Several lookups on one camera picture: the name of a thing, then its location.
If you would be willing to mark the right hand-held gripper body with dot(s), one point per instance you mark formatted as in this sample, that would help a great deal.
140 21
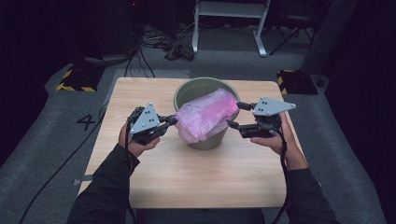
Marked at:
267 107

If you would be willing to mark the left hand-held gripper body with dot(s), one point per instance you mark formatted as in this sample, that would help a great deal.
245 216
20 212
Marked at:
144 119

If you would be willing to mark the pink plastic bag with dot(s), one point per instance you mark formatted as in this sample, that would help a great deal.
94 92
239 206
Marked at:
205 115

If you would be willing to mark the green plastic trash bin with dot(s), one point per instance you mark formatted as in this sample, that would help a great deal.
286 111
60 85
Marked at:
205 143

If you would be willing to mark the person's left hand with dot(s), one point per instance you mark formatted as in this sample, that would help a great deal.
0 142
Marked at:
137 149

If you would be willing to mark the person's right hand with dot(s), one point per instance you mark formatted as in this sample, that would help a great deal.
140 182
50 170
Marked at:
288 146

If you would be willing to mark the black yellow striped floor base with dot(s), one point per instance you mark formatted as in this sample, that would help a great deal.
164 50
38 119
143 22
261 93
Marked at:
297 82
79 79

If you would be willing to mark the black folding chair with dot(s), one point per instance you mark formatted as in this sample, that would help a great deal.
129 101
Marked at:
295 18

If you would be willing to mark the grey curtain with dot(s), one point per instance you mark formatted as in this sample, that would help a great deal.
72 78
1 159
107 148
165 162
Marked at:
330 34

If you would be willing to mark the grey metal table bracket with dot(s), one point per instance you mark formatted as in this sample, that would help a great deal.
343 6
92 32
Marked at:
82 179

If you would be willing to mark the white metal stand frame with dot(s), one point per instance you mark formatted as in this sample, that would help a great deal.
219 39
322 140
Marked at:
229 9

